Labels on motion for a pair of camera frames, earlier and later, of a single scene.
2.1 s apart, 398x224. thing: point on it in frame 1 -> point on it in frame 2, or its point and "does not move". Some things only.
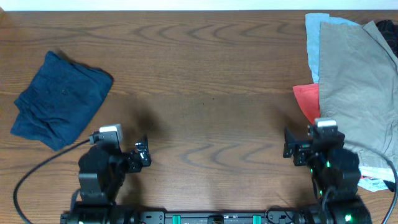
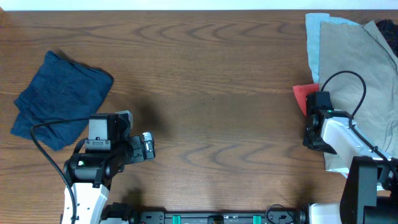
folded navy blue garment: (59, 101) does not move
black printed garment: (389, 31) does not move
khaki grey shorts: (358, 89) does not move
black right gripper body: (301, 157) -> (310, 139)
